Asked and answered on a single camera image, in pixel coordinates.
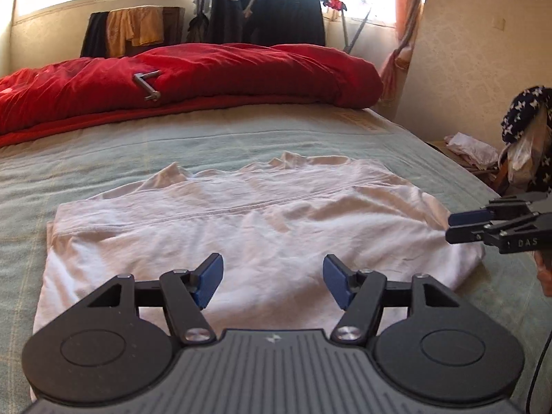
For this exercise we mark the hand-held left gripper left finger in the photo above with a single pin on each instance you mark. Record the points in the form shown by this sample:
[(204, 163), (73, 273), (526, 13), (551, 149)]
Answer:
[(209, 280)]

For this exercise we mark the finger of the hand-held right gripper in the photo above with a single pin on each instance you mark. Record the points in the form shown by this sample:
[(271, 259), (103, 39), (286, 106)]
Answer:
[(468, 217), (465, 235)]

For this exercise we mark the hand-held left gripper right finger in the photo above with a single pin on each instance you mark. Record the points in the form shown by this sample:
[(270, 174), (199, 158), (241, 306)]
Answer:
[(336, 282)]

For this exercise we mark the white long-sleeve printed shirt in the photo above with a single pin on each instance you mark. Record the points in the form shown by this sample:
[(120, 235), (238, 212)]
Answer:
[(258, 233)]

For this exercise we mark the metal clothes rack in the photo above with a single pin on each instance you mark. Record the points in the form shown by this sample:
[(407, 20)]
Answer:
[(356, 30)]

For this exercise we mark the small clothes on rack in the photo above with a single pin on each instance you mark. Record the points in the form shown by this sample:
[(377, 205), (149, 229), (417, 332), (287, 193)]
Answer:
[(336, 4)]

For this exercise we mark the person's right hand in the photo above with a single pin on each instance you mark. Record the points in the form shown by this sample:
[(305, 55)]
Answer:
[(545, 271)]

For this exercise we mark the pile of white cloth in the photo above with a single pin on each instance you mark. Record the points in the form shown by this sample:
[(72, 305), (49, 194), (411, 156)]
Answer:
[(472, 151)]

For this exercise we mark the low wooden table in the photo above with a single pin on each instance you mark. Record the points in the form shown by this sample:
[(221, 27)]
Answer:
[(440, 146)]

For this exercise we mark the bed with green plaid sheet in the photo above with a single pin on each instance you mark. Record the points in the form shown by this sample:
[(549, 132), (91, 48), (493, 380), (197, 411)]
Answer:
[(409, 159)]

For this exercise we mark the clear plastic bag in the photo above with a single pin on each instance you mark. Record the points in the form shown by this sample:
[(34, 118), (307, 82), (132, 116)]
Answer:
[(526, 151)]

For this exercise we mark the dark star-print cloth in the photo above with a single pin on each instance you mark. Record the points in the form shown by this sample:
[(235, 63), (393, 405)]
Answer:
[(524, 108)]

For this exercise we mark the orange patterned curtain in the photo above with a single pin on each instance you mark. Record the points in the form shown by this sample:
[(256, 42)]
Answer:
[(407, 30)]

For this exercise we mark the red quilt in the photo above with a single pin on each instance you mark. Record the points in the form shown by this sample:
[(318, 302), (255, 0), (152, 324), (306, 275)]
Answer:
[(237, 73)]

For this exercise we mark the dark wooden chair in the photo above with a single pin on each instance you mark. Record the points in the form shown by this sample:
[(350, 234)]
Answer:
[(174, 26)]

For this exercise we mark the yellow garment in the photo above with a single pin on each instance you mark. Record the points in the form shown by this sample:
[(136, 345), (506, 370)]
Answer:
[(133, 28)]

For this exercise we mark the black jacket with round patch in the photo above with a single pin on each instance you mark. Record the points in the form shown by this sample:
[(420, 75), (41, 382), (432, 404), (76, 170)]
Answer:
[(228, 13)]

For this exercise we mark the plain black coat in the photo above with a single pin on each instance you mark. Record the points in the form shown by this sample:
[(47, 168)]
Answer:
[(289, 17)]

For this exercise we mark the black garment on chair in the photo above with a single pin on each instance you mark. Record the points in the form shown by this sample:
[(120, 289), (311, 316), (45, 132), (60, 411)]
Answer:
[(95, 36)]

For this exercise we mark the wall switch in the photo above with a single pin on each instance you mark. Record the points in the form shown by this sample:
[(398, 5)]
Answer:
[(501, 24)]

